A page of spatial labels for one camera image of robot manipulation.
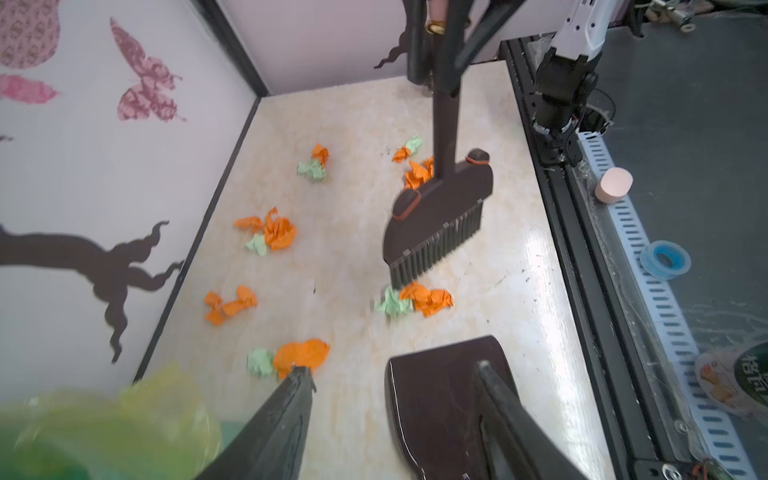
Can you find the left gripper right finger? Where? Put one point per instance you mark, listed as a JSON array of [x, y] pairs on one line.
[[511, 445]]

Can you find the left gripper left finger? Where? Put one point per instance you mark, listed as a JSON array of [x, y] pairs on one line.
[[271, 445]]

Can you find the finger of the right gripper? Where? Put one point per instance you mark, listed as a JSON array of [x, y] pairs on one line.
[[417, 49], [493, 19]]

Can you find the dark brown dustpan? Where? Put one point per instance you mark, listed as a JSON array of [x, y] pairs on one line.
[[431, 407]]

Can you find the dark brown hand broom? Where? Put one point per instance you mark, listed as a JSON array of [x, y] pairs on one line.
[[432, 221]]

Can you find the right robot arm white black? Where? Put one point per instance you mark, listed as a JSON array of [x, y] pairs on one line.
[[440, 43]]

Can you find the orange green scrap near bin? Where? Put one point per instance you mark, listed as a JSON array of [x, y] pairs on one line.
[[311, 354]]

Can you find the yellow-green bin liner bag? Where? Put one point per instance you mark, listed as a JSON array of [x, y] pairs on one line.
[[158, 428]]

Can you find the orange scrap right front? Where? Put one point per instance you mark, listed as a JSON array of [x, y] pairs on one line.
[[419, 173]]

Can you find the orange paper scrap back left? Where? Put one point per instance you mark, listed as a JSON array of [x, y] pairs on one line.
[[220, 311]]

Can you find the green orange scrap back right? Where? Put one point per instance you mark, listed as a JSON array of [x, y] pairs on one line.
[[315, 168]]

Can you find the pink oval object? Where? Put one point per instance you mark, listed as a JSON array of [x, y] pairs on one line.
[[614, 185]]

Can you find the orange green scrap back centre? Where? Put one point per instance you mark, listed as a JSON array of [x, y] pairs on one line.
[[271, 233]]

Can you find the round can lid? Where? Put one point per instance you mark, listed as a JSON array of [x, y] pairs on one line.
[[735, 379]]

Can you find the blue tape roll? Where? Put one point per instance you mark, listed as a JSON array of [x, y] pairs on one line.
[[665, 260]]

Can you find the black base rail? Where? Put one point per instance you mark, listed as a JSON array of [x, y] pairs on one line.
[[646, 434]]

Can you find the white slotted cable duct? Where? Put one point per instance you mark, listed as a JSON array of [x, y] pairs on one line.
[[671, 335]]

